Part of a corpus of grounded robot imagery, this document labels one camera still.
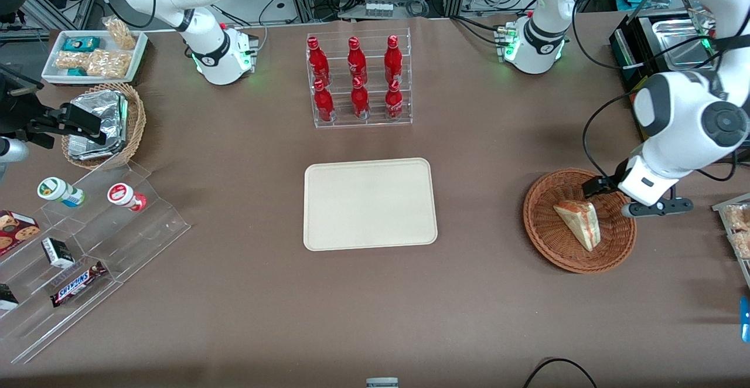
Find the large clear bag of snacks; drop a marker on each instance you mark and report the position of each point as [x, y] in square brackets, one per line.
[110, 64]

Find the red lid yogurt bottle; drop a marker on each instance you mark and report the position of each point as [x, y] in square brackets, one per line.
[124, 196]

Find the green lid yogurt bottle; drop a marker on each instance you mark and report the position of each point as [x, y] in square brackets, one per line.
[58, 191]

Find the aluminium foil container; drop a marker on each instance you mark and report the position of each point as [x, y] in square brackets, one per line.
[102, 112]

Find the clear acrylic bottle rack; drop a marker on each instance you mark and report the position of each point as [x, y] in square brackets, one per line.
[404, 71]

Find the triangular sandwich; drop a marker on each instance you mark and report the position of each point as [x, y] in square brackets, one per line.
[580, 224]

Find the light wicker basket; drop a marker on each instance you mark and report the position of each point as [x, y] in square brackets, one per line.
[136, 124]

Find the small black white box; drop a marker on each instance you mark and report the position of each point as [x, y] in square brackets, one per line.
[57, 253]

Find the white rectangular snack tray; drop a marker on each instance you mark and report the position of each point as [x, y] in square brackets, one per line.
[137, 54]

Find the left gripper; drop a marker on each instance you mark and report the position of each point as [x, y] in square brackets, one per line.
[595, 186]

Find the black countertop appliance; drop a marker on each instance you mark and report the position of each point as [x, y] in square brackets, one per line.
[630, 54]

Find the blue plastic object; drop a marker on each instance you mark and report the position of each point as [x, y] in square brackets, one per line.
[745, 317]

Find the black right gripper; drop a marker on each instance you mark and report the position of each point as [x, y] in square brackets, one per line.
[19, 114]

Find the beige plastic tray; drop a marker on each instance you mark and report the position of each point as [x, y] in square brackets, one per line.
[369, 203]

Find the Snickers chocolate bar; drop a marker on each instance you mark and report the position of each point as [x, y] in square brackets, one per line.
[77, 285]

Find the red cola bottle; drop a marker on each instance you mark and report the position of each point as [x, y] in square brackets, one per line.
[394, 104]
[356, 58]
[360, 102]
[317, 60]
[323, 105]
[393, 58]

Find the clear acrylic snack tray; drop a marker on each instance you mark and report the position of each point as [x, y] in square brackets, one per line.
[723, 203]

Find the grey object at table edge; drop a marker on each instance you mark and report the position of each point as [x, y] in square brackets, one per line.
[382, 383]

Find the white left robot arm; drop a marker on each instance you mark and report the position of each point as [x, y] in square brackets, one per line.
[679, 112]

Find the stainless steel pan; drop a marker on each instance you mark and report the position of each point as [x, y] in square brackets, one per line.
[679, 39]

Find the clear acrylic stepped display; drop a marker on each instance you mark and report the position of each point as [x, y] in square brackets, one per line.
[135, 235]

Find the brown wicker basket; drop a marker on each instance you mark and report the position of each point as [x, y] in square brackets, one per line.
[548, 230]

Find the red cookie box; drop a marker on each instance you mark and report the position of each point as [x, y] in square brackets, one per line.
[14, 231]

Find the small teal snack packet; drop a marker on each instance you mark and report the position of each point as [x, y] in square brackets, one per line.
[77, 72]

